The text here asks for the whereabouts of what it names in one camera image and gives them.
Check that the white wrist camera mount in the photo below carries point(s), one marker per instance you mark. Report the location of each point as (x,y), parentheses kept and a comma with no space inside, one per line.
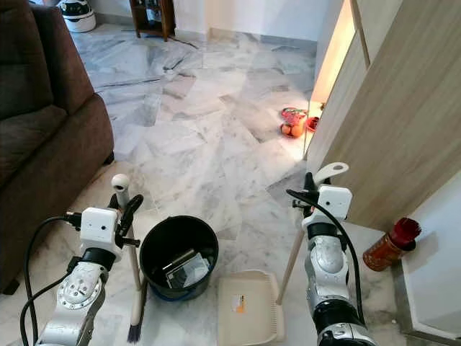
(333,203)
(99,229)

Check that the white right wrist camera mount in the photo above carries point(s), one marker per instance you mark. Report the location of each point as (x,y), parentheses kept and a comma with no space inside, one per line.
(333,203)

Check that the wooden broom with white knob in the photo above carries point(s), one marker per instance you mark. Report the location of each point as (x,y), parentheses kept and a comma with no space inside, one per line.
(120,182)

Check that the black plastic bucket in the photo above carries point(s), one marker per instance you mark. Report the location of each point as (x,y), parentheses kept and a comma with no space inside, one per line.
(191,232)

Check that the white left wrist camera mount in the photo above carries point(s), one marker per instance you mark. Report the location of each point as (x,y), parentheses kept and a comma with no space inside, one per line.
(99,229)

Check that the dark brown fabric sofa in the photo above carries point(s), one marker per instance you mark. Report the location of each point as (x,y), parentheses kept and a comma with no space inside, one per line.
(43,144)

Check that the dark flat box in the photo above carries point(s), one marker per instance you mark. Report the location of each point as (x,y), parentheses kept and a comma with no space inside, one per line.
(176,261)

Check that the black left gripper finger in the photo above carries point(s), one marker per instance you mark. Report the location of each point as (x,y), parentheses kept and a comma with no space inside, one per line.
(131,215)

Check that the red lidded jar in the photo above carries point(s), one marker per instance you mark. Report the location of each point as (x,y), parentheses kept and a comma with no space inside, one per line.
(389,246)

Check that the light wood cabinet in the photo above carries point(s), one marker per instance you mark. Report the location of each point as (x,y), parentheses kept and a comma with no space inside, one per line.
(396,122)

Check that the clear plastic wrapper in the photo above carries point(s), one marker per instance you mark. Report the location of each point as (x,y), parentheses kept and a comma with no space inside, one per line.
(196,274)

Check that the dark wooden shelf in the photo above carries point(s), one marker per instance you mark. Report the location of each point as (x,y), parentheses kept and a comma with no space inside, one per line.
(167,20)

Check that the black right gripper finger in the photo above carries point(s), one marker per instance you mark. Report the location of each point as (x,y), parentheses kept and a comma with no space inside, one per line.
(315,189)
(307,184)

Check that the white round helmet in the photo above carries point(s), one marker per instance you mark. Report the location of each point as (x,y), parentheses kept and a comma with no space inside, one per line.
(78,14)

